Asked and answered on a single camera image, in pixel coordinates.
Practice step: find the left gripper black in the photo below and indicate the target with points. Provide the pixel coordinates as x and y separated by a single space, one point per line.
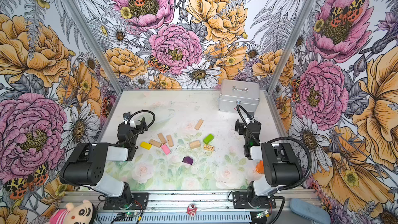
136 127

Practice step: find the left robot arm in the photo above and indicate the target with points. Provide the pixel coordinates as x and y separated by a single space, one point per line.
86 164

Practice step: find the blue grey pad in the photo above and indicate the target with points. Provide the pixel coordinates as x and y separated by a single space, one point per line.
309 211

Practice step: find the plush doll toy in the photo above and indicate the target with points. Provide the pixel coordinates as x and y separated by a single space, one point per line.
85 213

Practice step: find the purple wood block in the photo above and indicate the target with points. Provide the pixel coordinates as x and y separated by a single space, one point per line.
188 160

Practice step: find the green wood block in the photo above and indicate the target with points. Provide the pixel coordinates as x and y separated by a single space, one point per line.
208 139

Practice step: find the cartoon printed wood block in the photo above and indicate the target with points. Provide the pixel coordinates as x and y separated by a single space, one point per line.
208 148

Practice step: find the small red pink toy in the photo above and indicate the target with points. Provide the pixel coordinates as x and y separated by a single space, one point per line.
192 210

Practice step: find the wide plain wood block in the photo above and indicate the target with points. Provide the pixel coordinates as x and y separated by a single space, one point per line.
195 144

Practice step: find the plain wood block numbered 11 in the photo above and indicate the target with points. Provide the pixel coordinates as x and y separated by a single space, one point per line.
170 141

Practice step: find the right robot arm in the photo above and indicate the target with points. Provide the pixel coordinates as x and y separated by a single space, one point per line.
280 165

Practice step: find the orange bottle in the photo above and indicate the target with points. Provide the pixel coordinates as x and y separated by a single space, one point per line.
260 167

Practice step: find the yellow wood block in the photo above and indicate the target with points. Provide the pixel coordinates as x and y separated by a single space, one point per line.
145 145

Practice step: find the aluminium mounting rail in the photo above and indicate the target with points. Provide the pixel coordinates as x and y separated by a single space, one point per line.
170 207

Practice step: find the plain wood block numbered 31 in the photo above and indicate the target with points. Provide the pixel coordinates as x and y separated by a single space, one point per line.
155 143

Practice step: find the silver metal case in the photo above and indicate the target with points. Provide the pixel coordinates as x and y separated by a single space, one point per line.
234 92

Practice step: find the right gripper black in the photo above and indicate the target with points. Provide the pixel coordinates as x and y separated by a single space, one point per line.
245 127

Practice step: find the pink wood block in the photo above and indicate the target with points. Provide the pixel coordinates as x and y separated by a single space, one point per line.
165 149

